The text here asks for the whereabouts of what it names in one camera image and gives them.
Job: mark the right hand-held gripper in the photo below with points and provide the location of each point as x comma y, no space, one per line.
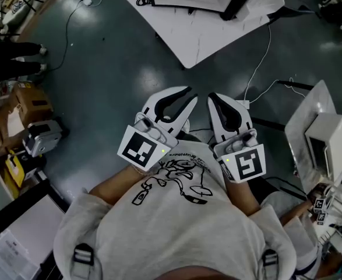
248,163

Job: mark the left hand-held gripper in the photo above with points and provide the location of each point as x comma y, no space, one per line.
141,149

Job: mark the white mini fridge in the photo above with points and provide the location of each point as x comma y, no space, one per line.
331,136

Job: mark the person's left forearm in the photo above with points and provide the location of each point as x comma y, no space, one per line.
118,182

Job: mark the person's right forearm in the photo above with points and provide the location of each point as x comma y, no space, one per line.
242,197

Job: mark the white power adapter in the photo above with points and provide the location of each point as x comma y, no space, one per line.
243,104

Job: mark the person's white shoe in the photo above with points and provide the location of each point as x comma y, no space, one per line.
186,126

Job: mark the black metal bar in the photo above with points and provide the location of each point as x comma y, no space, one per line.
267,123

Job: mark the marble pattern table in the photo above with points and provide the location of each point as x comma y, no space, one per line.
301,133

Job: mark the person's white printed t-shirt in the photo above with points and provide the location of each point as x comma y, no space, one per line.
173,229

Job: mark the grey metal device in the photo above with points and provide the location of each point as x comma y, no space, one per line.
42,139

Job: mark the white floor charger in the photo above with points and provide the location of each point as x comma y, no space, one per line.
86,1

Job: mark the flat brown cardboard box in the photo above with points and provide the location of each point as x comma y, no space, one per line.
4,133

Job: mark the yellow box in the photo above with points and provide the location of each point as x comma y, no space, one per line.
13,168

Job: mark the white cabinet with black frame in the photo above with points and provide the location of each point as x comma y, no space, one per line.
19,238

